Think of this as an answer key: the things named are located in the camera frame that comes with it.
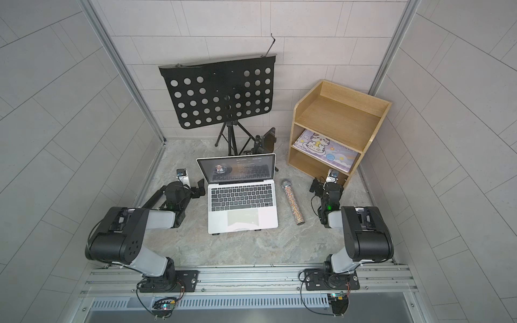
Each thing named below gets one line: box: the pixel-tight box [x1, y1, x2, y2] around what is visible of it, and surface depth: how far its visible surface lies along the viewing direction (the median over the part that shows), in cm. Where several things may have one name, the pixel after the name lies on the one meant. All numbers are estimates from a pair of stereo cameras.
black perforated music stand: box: [158, 33, 277, 155], surface depth 76 cm
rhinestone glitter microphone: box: [281, 179, 305, 226], surface depth 89 cm
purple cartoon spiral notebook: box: [292, 129, 359, 173], surface depth 91 cm
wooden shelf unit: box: [288, 80, 393, 188], surface depth 85 cm
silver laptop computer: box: [196, 153, 279, 235], surface depth 86 cm
